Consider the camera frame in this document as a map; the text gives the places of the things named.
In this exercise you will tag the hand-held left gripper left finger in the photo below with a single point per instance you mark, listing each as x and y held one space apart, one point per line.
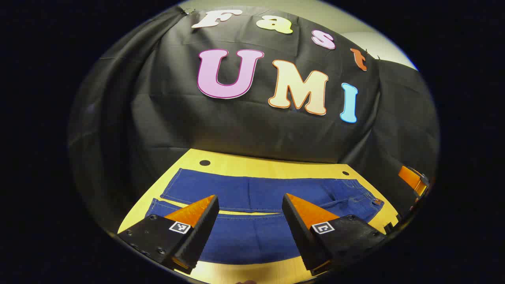
201 232

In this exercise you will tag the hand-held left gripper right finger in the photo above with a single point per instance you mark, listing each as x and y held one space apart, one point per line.
302 236

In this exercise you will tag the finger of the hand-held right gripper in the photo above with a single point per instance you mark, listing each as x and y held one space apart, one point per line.
412 178

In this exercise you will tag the blue denim jeans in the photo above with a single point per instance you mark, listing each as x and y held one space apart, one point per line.
252 236

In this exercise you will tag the black backdrop cloth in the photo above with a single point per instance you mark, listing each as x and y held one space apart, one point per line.
244 126

